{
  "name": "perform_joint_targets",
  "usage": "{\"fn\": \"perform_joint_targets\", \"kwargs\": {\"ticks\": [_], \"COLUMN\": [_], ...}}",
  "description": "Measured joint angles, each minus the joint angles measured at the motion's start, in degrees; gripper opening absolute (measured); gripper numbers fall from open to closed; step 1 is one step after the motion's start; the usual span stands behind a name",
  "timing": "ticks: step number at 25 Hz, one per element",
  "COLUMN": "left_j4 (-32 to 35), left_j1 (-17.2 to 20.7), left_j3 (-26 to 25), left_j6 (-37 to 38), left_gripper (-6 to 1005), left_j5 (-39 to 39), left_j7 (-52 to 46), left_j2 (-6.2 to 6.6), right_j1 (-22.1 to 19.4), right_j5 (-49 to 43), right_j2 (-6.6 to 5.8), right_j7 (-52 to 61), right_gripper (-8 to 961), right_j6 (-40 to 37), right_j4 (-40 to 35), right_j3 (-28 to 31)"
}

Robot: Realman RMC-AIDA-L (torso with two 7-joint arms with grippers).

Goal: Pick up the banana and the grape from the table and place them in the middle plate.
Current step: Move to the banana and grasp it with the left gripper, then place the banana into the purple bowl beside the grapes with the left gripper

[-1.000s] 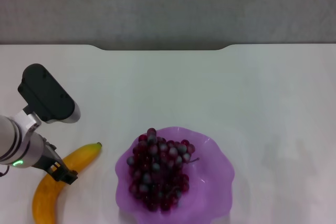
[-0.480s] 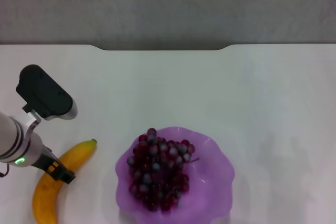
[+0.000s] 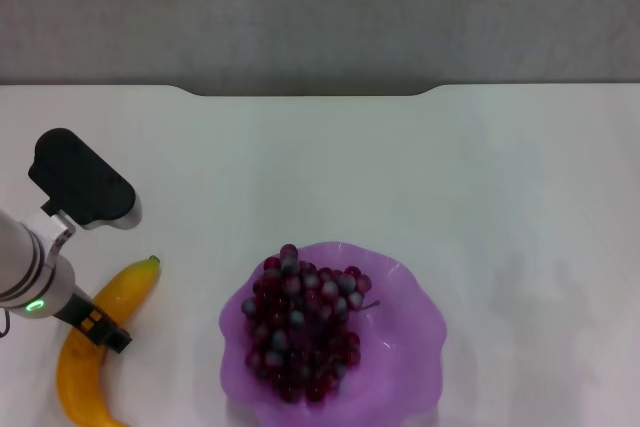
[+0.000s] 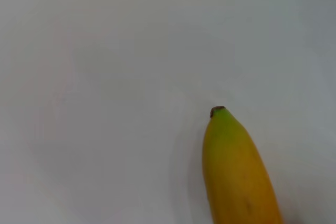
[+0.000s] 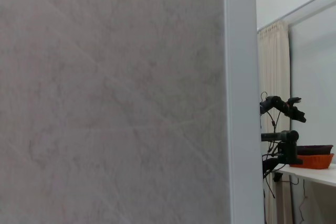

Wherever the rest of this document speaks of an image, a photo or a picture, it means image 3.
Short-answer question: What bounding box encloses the dark red grape bunch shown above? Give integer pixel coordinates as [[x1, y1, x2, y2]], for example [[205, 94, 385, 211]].
[[241, 243, 381, 404]]

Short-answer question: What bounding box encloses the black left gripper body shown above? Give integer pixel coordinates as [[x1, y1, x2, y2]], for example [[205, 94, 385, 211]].
[[53, 291, 114, 346]]

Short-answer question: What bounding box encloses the yellow banana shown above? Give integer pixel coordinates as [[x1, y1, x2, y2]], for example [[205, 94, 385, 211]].
[[56, 255, 163, 427]]

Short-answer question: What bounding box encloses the purple wavy plastic plate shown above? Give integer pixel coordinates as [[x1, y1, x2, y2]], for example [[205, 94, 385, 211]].
[[219, 240, 448, 427]]

